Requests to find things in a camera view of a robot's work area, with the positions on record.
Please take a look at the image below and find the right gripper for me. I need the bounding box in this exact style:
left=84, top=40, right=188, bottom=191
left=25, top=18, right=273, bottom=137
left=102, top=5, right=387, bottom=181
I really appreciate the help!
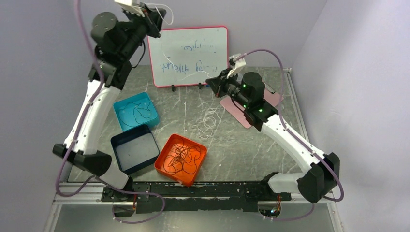
left=206, top=68, right=250, bottom=109

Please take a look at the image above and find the brown thin cable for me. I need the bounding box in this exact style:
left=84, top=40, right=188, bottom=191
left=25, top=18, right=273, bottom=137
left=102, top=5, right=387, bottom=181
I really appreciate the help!
left=174, top=137, right=203, bottom=175
left=164, top=141, right=190, bottom=175

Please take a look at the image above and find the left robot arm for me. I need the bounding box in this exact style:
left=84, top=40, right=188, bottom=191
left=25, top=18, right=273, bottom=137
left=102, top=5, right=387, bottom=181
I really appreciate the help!
left=52, top=0, right=167, bottom=201

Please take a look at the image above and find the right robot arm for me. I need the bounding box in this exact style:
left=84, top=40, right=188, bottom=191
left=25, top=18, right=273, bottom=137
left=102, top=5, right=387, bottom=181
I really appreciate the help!
left=205, top=71, right=340, bottom=203

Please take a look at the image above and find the red-framed whiteboard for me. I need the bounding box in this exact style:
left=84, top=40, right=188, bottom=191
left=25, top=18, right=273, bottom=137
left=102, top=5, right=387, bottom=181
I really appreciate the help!
left=147, top=26, right=229, bottom=87

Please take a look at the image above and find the pink clipboard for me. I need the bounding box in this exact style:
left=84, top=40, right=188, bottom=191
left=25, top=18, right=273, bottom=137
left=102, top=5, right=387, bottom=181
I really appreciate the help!
left=220, top=88, right=284, bottom=129

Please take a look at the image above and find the orange square tray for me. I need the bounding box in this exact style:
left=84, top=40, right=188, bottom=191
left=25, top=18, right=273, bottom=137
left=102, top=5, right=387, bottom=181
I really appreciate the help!
left=154, top=134, right=207, bottom=187

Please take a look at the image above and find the teal square tray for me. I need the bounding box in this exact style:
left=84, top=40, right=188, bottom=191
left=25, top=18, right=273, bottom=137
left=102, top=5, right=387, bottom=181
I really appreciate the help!
left=113, top=92, right=160, bottom=131

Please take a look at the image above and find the dark blue square tray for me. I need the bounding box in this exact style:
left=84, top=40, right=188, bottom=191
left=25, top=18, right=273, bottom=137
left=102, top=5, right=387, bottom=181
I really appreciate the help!
left=110, top=125, right=160, bottom=175

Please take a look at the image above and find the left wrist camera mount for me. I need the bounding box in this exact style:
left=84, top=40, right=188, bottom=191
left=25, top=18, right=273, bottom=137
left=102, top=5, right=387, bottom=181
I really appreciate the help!
left=114, top=0, right=145, bottom=17

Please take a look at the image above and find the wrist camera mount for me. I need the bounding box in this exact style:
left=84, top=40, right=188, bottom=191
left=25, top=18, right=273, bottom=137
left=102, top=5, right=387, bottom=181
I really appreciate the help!
left=227, top=53, right=246, bottom=78
left=114, top=0, right=145, bottom=17

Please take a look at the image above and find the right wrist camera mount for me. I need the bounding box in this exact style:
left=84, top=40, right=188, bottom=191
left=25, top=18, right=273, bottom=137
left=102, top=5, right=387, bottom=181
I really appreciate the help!
left=227, top=53, right=246, bottom=78

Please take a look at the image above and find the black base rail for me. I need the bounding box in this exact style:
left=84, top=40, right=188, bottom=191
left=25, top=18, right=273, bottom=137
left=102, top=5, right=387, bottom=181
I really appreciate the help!
left=101, top=181, right=292, bottom=214

